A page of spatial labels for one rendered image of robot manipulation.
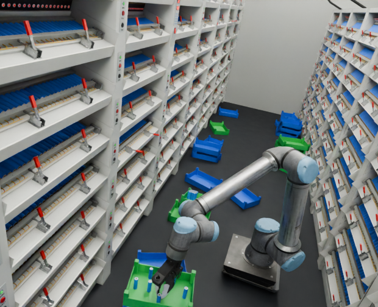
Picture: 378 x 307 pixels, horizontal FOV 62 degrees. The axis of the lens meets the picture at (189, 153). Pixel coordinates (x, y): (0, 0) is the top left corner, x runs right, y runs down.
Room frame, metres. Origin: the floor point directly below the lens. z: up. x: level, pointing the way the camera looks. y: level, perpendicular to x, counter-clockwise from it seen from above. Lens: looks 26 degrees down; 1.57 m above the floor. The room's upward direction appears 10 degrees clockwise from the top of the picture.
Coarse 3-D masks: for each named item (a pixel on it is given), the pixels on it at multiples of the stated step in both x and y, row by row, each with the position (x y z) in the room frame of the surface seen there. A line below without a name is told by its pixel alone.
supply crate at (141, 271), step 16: (144, 272) 1.11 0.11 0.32; (192, 272) 1.09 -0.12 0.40; (128, 288) 0.99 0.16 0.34; (144, 288) 1.02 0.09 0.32; (160, 288) 1.03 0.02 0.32; (176, 288) 1.05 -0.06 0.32; (192, 288) 1.05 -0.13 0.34; (128, 304) 0.91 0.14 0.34; (144, 304) 0.91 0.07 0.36; (160, 304) 0.91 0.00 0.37; (176, 304) 0.96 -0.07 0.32; (192, 304) 0.92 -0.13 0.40
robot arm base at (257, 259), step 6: (246, 252) 1.56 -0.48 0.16; (252, 252) 1.53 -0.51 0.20; (258, 252) 1.51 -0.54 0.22; (252, 258) 1.51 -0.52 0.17; (258, 258) 1.50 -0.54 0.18; (264, 258) 1.50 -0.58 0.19; (270, 258) 1.51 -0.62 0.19; (258, 264) 1.48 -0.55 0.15; (264, 264) 1.48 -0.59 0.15; (270, 264) 1.50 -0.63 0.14
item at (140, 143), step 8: (144, 120) 1.95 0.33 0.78; (152, 120) 1.94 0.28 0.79; (152, 128) 1.90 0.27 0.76; (144, 136) 1.75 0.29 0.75; (152, 136) 1.85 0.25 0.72; (136, 144) 1.63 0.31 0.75; (144, 144) 1.73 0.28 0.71; (136, 152) 1.60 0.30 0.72; (120, 160) 1.34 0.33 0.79; (128, 160) 1.49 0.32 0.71; (120, 168) 1.40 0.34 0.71
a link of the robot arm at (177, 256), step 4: (168, 248) 0.99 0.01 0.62; (168, 252) 0.98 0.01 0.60; (172, 252) 0.97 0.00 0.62; (176, 252) 0.97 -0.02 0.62; (180, 252) 0.97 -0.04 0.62; (184, 252) 0.98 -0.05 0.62; (168, 256) 0.98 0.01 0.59; (172, 256) 0.97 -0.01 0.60; (176, 256) 0.97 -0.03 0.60; (180, 256) 0.97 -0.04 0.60; (184, 256) 0.98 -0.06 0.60; (176, 260) 0.96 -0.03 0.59; (180, 260) 0.97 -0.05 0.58
